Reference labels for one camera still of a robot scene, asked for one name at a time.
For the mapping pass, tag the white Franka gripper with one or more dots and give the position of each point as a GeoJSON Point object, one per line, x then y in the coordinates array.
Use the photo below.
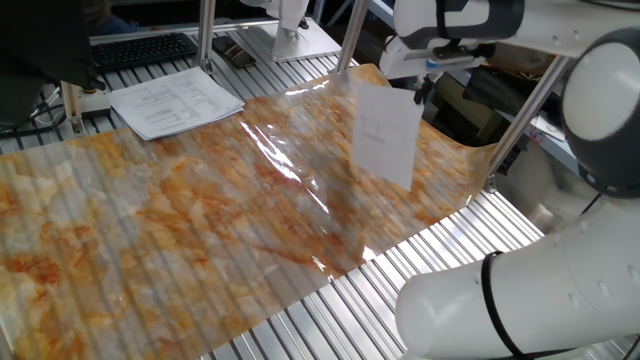
{"type": "Point", "coordinates": [402, 62]}

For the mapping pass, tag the white printed paper sheet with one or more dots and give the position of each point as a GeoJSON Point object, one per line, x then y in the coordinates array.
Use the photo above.
{"type": "Point", "coordinates": [385, 145]}

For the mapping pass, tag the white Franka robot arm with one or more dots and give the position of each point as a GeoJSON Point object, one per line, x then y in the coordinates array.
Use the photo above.
{"type": "Point", "coordinates": [575, 290]}

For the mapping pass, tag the white second robot base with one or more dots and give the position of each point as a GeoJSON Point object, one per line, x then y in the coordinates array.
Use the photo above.
{"type": "Point", "coordinates": [290, 25]}

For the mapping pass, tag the black smartphone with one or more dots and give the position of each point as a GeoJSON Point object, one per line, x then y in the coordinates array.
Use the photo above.
{"type": "Point", "coordinates": [232, 51]}

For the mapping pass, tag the stack of printed papers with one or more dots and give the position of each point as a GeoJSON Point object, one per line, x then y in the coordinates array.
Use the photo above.
{"type": "Point", "coordinates": [175, 102]}

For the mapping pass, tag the black keyboard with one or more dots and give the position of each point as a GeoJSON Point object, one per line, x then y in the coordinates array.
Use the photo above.
{"type": "Point", "coordinates": [142, 50]}

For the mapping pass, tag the white button box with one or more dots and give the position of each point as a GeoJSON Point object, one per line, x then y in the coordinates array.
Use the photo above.
{"type": "Point", "coordinates": [95, 104]}

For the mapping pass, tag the orange marble pattern sheet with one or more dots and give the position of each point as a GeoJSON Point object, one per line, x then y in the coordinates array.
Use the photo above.
{"type": "Point", "coordinates": [125, 240]}

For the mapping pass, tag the aluminium frame post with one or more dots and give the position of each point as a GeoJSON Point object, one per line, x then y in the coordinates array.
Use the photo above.
{"type": "Point", "coordinates": [525, 120]}
{"type": "Point", "coordinates": [352, 35]}
{"type": "Point", "coordinates": [206, 30]}

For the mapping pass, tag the grey metal base plate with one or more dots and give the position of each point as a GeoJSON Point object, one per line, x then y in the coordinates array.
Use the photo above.
{"type": "Point", "coordinates": [320, 47]}

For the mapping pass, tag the aluminium frame rail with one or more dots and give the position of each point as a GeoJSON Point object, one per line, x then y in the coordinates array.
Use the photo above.
{"type": "Point", "coordinates": [165, 29]}

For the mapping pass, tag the short aluminium post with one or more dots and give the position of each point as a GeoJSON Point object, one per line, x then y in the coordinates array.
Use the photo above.
{"type": "Point", "coordinates": [72, 107]}

